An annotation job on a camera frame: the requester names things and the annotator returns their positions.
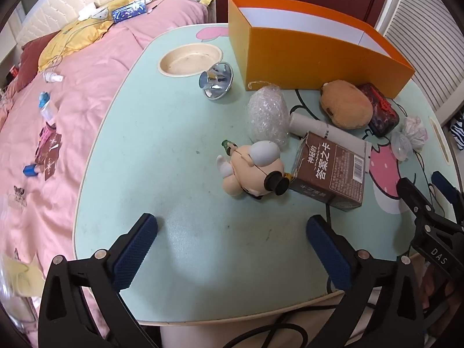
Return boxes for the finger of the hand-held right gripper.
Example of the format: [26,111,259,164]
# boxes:
[431,171,464,205]
[397,177,464,234]

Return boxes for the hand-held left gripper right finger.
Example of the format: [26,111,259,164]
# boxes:
[306,215,425,348]

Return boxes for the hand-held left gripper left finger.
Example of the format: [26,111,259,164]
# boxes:
[38,213,158,348]

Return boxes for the clear plastic cup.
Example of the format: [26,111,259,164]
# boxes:
[391,130,414,162]

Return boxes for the white paper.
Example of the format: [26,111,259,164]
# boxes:
[400,116,429,153]

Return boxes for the brown card box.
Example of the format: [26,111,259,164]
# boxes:
[288,131,367,213]

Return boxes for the dark block with red mark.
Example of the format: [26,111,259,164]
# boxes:
[357,83,400,138]

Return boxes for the cream tube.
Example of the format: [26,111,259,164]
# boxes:
[289,112,371,175]

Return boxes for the pig figurine keychain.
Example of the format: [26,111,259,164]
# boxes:
[216,139,291,201]

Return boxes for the brown plush toy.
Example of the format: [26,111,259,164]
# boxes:
[320,80,374,129]

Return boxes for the bubble wrap bundle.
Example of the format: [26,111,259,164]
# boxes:
[247,85,291,149]

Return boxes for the orange cardboard box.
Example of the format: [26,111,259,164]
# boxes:
[228,0,416,98]

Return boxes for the green cartoon desktop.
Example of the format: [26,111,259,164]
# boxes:
[74,23,464,327]

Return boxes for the person's right hand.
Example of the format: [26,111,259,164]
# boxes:
[422,266,459,316]

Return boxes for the zebra print bag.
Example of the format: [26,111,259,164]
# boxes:
[449,112,464,151]

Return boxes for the person's lap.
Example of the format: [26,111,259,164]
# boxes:
[159,293,349,348]

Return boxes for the brown paper cards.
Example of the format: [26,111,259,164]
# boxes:
[34,125,63,182]

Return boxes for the white louvered door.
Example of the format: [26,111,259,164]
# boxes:
[384,0,464,117]

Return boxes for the pink blanket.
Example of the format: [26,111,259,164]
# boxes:
[0,0,214,334]

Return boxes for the dark red pillow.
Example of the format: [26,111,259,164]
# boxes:
[14,38,49,88]

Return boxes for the yellow pillow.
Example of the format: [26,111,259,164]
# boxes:
[38,18,113,73]

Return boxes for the smartphone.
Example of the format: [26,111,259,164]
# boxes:
[112,0,147,22]

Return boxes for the white tissue pack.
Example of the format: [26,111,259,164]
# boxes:
[78,3,109,20]

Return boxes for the black cable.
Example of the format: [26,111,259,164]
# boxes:
[223,290,454,348]

